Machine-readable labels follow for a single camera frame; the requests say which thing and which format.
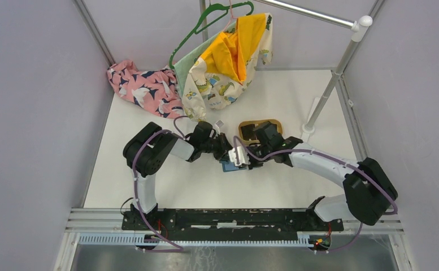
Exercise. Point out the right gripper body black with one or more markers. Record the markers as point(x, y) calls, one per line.
point(260, 151)

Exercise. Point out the white slotted cable duct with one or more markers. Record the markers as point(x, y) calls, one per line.
point(138, 239)

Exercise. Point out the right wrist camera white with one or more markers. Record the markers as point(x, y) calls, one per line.
point(239, 157)

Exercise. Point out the mint green cloth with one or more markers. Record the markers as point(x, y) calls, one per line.
point(182, 66)

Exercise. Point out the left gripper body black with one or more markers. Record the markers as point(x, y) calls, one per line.
point(218, 147)

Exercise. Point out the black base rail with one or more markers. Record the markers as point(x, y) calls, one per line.
point(230, 224)

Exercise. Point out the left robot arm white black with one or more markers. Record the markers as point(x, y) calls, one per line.
point(147, 151)

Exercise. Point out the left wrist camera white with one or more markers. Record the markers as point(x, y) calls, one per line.
point(217, 126)

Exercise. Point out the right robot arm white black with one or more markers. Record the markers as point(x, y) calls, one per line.
point(368, 194)

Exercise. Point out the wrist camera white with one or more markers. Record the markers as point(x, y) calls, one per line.
point(217, 126)
point(239, 157)

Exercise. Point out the oval wooden tray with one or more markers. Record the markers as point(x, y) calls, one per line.
point(274, 122)

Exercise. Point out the green clothes hanger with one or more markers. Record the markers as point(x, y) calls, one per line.
point(200, 26)

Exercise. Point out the pink patterned cloth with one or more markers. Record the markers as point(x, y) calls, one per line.
point(154, 91)

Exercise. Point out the teal card holder wallet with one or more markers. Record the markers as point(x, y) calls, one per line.
point(228, 166)

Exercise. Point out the silver clothes rack pole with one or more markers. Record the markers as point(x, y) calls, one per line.
point(359, 29)

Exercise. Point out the dinosaur print yellow jacket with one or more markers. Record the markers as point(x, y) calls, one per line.
point(225, 65)

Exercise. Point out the black cards in tray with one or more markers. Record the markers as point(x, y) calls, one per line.
point(248, 133)

